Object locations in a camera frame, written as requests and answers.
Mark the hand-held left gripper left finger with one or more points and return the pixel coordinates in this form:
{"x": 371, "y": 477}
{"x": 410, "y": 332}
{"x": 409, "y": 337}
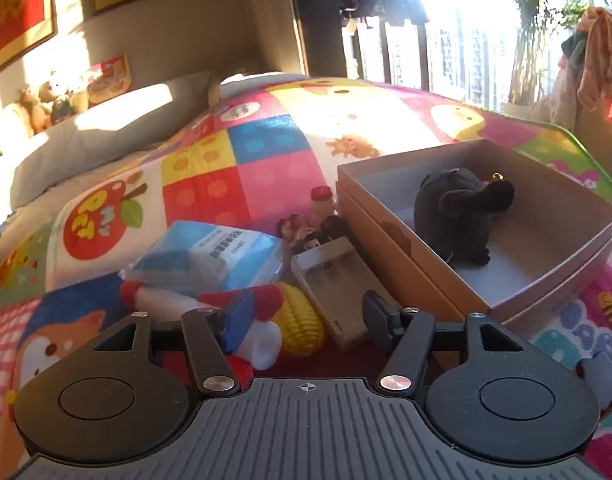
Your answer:
{"x": 237, "y": 317}

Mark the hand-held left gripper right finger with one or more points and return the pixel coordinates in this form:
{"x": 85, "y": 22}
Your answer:
{"x": 378, "y": 320}

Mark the beige battery charger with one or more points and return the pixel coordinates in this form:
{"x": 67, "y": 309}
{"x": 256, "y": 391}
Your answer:
{"x": 336, "y": 285}

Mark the blue tissue pack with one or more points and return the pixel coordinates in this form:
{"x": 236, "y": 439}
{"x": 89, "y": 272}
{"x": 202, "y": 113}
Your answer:
{"x": 225, "y": 255}

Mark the yellow corn toy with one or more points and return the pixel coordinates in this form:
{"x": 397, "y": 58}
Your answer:
{"x": 301, "y": 325}

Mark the red and white toy rocket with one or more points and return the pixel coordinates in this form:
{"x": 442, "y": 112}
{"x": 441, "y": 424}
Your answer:
{"x": 170, "y": 305}

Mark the wind-up doll toy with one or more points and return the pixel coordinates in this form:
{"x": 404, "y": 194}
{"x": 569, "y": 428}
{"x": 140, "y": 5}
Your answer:
{"x": 296, "y": 227}

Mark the small bottle with red cap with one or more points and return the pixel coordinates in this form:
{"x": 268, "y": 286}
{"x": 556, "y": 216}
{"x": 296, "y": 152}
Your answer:
{"x": 322, "y": 202}

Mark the cardboard box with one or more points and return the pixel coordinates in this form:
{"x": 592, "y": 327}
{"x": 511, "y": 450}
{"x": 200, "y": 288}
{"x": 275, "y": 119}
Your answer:
{"x": 546, "y": 230}

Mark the dark grey plush toy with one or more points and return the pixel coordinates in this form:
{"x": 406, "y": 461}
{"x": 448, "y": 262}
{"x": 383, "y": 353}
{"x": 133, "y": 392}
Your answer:
{"x": 456, "y": 220}

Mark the colourful printed play mat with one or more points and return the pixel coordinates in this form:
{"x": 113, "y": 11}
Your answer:
{"x": 266, "y": 160}

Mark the grey pillow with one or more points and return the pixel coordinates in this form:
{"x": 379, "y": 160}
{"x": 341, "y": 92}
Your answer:
{"x": 100, "y": 140}

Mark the white pillow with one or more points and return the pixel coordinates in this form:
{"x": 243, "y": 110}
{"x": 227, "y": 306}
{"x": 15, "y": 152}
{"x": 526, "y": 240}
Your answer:
{"x": 251, "y": 82}

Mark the red printed box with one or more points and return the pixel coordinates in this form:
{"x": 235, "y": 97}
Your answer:
{"x": 109, "y": 80}

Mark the tan teddy bear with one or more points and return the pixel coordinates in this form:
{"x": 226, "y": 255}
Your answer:
{"x": 33, "y": 110}

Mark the pile of laundry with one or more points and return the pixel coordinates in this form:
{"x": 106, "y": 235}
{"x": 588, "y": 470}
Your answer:
{"x": 596, "y": 85}

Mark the potted palm plant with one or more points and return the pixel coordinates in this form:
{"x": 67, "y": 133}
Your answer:
{"x": 536, "y": 35}

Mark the red framed wall picture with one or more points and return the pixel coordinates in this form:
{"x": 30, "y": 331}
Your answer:
{"x": 15, "y": 5}

